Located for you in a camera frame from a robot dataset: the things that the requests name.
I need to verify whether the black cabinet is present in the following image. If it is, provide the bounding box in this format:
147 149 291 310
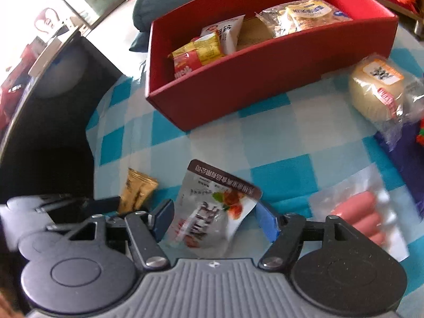
0 26 123 213

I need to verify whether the red green snack packet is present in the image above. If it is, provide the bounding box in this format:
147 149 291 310
412 119 424 146

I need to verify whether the gold snack packet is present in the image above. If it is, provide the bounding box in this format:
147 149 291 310
117 167 159 214

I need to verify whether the purple snack packet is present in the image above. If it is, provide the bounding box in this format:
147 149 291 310
374 129 424 213

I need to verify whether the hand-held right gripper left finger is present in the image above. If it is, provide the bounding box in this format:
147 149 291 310
66 200 175 270

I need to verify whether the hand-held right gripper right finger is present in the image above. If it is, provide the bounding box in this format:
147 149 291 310
254 201 360 271

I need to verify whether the red cardboard box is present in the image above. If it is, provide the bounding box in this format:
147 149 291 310
145 0 399 131

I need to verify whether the white red-logo snack packet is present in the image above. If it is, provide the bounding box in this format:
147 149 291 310
200 15 246 55

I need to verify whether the red packaging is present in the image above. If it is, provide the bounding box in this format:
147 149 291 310
0 38 43 133

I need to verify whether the clear sausage packet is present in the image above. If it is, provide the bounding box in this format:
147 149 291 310
308 166 409 262

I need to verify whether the clear bagged bread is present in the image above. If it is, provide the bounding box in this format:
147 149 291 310
255 0 353 38

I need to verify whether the red yellow snack packet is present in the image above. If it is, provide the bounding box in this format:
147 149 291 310
168 35 223 79

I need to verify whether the round pale cake packet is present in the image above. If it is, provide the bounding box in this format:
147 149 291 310
348 53 424 151

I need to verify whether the white brown-topped snack packet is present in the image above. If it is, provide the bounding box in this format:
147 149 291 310
166 159 263 249

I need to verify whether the blue white checkered tablecloth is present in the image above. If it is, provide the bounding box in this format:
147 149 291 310
85 23 424 272

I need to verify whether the blue bolster pillow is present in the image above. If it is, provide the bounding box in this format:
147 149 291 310
129 0 232 54

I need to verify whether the red white decoration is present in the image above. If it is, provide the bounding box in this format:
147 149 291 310
33 7 67 35

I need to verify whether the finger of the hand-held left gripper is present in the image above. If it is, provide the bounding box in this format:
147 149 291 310
36 196 120 217

